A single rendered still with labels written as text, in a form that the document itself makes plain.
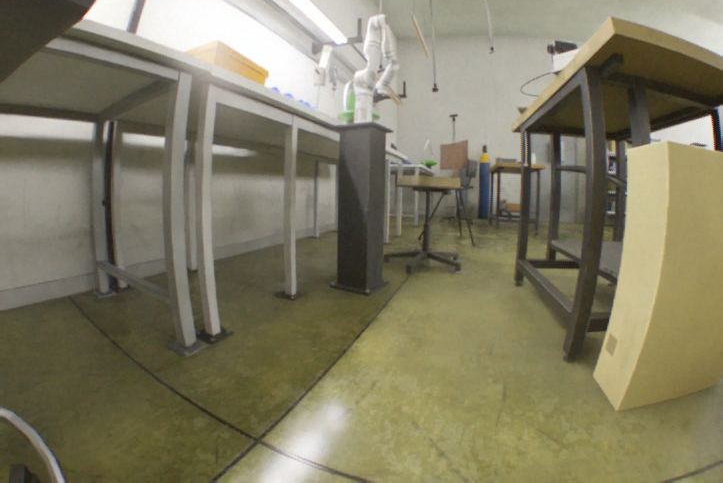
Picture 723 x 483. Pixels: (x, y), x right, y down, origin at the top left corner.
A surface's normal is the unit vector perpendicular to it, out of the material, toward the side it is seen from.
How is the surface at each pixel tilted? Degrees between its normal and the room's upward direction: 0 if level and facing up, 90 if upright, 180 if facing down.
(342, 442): 0
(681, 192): 90
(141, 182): 90
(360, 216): 90
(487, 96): 90
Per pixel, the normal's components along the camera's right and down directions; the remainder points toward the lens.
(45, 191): 0.93, 0.04
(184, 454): 0.02, -1.00
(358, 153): -0.50, 0.05
